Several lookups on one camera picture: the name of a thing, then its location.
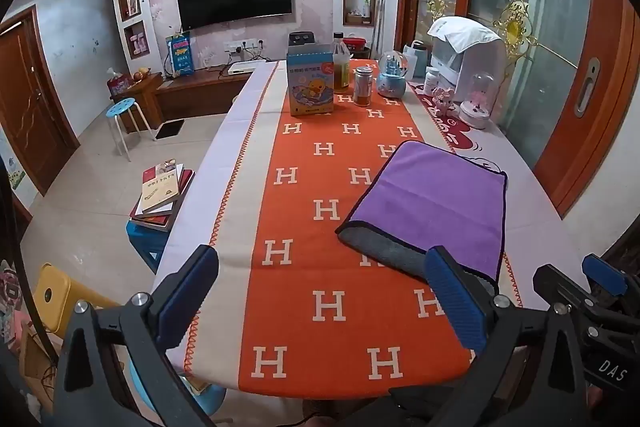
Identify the red bowl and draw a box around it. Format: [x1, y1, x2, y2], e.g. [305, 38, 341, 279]
[342, 37, 371, 58]

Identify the brown wooden door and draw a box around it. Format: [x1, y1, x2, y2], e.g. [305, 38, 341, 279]
[0, 5, 81, 198]

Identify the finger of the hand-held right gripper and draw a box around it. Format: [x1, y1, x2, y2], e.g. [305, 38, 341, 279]
[532, 263, 601, 325]
[581, 253, 640, 324]

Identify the orange letter-patterned table blanket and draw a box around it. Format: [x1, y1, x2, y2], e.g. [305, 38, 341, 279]
[150, 57, 523, 395]

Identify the stack of books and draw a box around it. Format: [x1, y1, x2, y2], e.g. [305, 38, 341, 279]
[129, 159, 196, 233]

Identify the white set-top box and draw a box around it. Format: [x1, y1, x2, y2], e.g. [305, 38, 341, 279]
[227, 59, 267, 78]

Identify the silver sliding door handle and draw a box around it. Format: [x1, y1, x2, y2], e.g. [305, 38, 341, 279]
[573, 57, 601, 118]

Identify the glass dome lamp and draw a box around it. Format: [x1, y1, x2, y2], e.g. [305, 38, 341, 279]
[458, 72, 496, 130]

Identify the red tissue box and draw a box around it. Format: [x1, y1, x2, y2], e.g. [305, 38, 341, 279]
[105, 68, 135, 97]

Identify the blue plastic stool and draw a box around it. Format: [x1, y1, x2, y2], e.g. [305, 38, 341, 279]
[126, 219, 174, 276]

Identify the white cloth cover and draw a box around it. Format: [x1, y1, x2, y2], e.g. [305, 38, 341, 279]
[427, 17, 502, 54]

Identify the black floor mat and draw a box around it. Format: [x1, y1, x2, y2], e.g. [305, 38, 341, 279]
[154, 119, 186, 142]

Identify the round blue metal-legged stool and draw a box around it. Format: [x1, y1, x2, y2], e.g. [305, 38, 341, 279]
[105, 100, 156, 163]

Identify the pink figurine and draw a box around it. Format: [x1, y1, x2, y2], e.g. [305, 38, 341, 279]
[430, 87, 457, 118]

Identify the white plastic jug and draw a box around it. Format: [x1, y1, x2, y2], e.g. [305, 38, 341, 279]
[402, 40, 430, 80]

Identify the mop handle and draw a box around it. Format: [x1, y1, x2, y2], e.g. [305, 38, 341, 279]
[369, 0, 387, 60]

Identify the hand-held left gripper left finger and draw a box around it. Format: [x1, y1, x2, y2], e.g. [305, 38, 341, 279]
[52, 244, 221, 427]

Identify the light blue round stool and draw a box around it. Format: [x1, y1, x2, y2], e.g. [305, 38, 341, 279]
[128, 357, 229, 419]

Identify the wall power socket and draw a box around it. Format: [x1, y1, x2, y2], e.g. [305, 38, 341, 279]
[223, 37, 262, 54]

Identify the purple towel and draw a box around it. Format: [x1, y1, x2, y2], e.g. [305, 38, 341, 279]
[335, 140, 508, 284]

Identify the amber liquid bottle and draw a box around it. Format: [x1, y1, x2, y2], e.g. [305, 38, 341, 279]
[332, 32, 353, 94]

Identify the blue snow globe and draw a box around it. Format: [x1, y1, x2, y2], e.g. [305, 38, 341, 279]
[376, 48, 411, 98]

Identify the blue duck-printed carton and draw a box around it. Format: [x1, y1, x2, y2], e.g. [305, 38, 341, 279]
[286, 43, 336, 116]

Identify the wooden television cabinet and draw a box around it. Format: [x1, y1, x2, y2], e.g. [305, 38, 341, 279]
[110, 64, 261, 134]

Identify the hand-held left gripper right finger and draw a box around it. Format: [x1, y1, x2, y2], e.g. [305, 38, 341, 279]
[350, 245, 589, 427]

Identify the large gold door ornament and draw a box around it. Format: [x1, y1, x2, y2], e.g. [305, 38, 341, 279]
[492, 0, 539, 54]

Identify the white countertop appliance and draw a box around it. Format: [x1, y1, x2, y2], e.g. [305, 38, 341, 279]
[427, 17, 509, 108]

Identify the yellow plastic stool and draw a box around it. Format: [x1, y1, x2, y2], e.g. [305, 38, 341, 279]
[33, 262, 122, 339]

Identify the spice jar with metal lid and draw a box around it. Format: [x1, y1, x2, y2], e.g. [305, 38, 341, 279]
[354, 68, 374, 107]

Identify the blue printed box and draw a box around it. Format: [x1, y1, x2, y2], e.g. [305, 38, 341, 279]
[165, 31, 195, 77]

